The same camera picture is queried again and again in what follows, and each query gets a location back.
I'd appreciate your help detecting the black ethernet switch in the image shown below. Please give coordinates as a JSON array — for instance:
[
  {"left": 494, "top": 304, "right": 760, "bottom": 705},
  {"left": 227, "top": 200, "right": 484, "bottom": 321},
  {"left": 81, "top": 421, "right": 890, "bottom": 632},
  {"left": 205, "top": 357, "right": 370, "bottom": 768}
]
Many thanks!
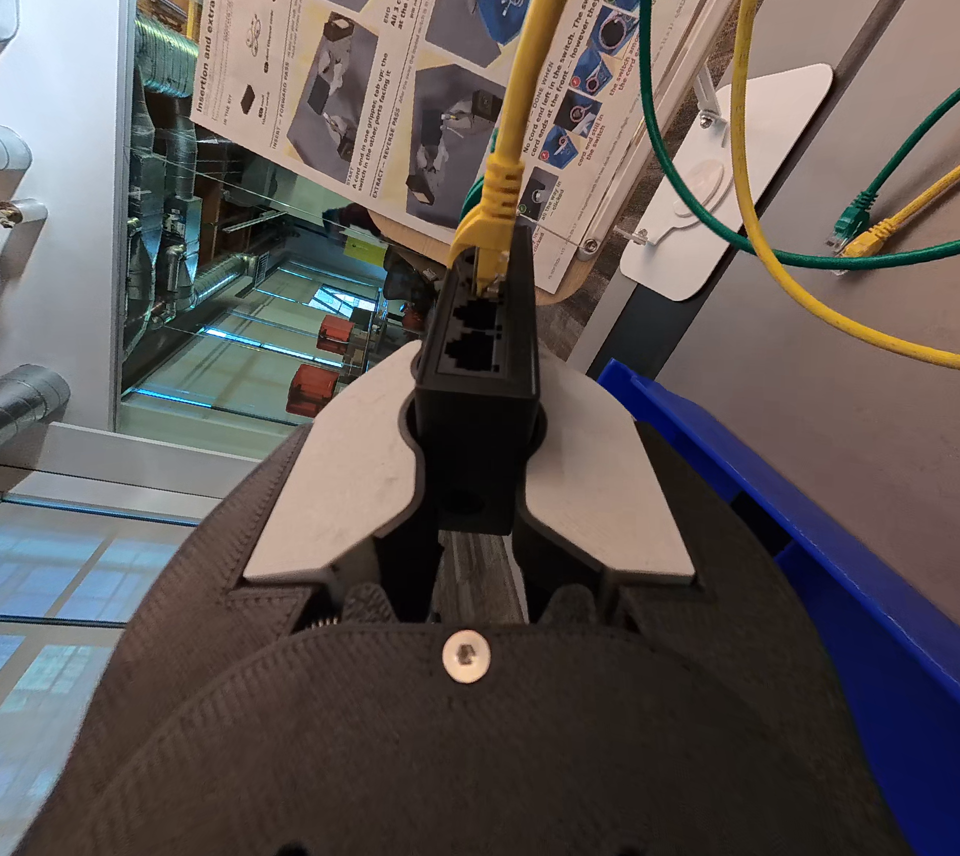
[{"left": 414, "top": 226, "right": 543, "bottom": 536}]

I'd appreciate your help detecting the printed instruction poster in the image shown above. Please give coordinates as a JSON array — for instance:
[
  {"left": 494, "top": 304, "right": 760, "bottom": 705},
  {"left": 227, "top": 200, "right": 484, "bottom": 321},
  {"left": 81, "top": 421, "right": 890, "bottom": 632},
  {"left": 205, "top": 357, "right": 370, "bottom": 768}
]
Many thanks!
[{"left": 191, "top": 0, "right": 744, "bottom": 250}]

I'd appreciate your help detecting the clear poster holder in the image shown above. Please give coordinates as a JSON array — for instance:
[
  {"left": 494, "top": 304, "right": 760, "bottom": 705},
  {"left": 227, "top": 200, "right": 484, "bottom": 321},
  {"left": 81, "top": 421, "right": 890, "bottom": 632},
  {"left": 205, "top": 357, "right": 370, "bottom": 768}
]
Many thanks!
[{"left": 581, "top": 0, "right": 744, "bottom": 261}]

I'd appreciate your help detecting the yellow ethernet cable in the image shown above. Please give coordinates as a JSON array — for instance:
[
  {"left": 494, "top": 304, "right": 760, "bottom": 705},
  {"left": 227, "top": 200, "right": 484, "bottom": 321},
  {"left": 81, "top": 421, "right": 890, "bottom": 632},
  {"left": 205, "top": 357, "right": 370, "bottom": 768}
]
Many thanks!
[{"left": 448, "top": 0, "right": 960, "bottom": 371}]

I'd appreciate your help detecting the large glass window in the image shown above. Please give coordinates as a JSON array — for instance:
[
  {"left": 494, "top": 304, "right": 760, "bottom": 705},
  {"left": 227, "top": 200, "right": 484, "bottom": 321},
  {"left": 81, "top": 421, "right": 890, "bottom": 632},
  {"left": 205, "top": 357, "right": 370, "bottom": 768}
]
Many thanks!
[{"left": 0, "top": 496, "right": 196, "bottom": 827}]

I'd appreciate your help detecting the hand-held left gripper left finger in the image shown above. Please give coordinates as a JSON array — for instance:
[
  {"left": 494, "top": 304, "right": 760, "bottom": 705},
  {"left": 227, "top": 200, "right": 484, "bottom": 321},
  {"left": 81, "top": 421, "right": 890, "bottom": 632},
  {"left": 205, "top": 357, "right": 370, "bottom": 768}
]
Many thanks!
[{"left": 242, "top": 338, "right": 440, "bottom": 587}]

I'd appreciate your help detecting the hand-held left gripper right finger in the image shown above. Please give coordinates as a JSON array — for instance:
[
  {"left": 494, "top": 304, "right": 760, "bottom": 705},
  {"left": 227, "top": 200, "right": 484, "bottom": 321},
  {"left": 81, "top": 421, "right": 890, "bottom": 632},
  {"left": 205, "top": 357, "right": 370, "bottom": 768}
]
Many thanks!
[{"left": 516, "top": 346, "right": 699, "bottom": 587}]

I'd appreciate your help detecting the green ethernet cable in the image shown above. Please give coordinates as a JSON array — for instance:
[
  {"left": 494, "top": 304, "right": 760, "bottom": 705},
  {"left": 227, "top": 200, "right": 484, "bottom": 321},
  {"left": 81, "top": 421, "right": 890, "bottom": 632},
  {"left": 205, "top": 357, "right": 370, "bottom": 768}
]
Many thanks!
[{"left": 459, "top": 0, "right": 960, "bottom": 271}]

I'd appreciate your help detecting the white stand base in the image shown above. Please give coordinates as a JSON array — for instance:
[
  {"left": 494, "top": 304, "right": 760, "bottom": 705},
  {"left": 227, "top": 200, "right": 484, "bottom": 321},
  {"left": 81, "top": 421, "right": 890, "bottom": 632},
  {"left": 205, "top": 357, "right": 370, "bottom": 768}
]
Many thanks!
[{"left": 618, "top": 62, "right": 835, "bottom": 302}]

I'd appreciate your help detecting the blue plastic bin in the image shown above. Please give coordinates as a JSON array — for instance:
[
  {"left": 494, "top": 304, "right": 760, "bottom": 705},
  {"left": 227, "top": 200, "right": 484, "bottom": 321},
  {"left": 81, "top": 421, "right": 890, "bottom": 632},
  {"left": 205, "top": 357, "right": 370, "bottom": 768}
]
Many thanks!
[{"left": 597, "top": 357, "right": 960, "bottom": 856}]

